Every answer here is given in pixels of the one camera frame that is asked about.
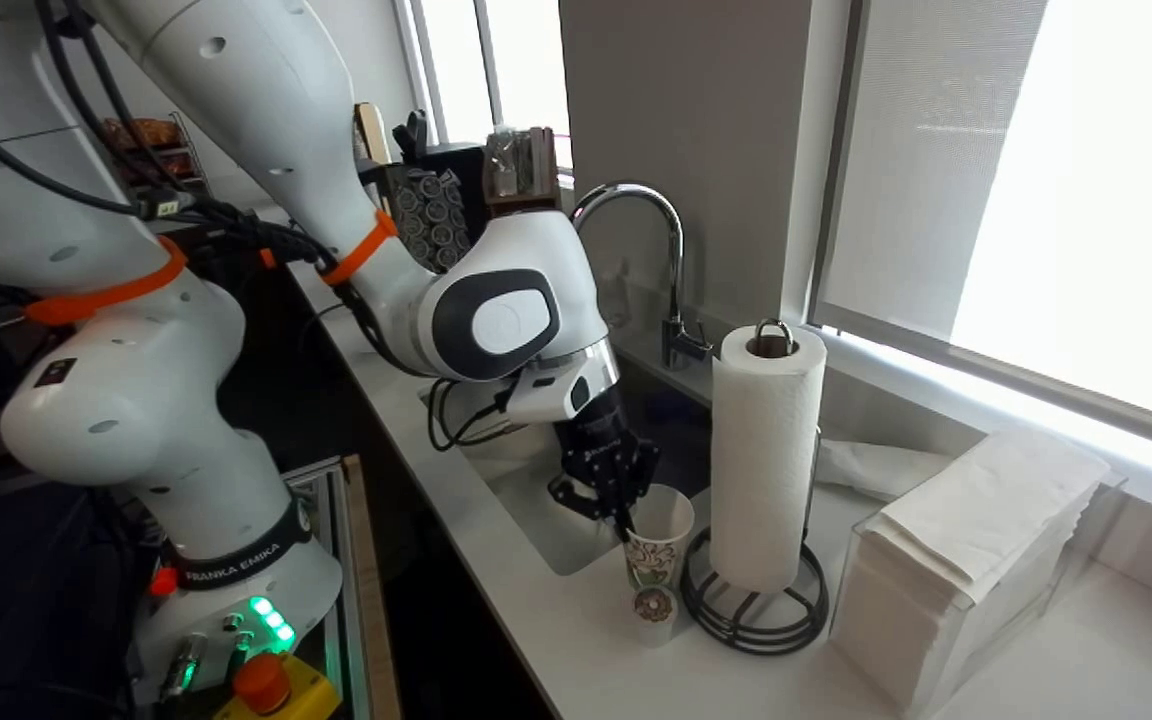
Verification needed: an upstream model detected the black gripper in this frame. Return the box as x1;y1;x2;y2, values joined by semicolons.
548;378;669;536

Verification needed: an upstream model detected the patterned paper coffee cup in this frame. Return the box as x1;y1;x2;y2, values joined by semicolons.
621;481;701;599

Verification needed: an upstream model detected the chrome gooseneck faucet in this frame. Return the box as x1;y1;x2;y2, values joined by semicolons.
569;177;716;368

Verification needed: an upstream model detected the stainless steel sink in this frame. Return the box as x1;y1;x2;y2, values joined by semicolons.
456;347;719;581

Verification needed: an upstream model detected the white paper towel roll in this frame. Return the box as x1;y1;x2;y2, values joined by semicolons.
710;319;831;599

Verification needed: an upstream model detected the stack of white napkins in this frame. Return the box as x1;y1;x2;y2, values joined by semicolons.
831;431;1130;720

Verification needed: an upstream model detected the black mesh organizer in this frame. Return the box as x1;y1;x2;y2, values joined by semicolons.
382;140;491;279

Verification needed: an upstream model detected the brown labelled box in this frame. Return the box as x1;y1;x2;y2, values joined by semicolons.
482;124;563;214

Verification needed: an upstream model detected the yellow emergency stop box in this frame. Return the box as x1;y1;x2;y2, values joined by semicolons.
214;651;346;720

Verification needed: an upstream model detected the wooden rack of pods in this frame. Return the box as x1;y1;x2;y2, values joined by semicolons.
103;116;208;191

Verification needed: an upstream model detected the black wire towel holder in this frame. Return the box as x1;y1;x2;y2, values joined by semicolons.
678;315;835;661

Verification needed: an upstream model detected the grey window frame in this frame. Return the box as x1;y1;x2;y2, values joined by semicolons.
806;0;1152;463

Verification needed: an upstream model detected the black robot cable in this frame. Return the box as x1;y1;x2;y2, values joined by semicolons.
0;0;532;457

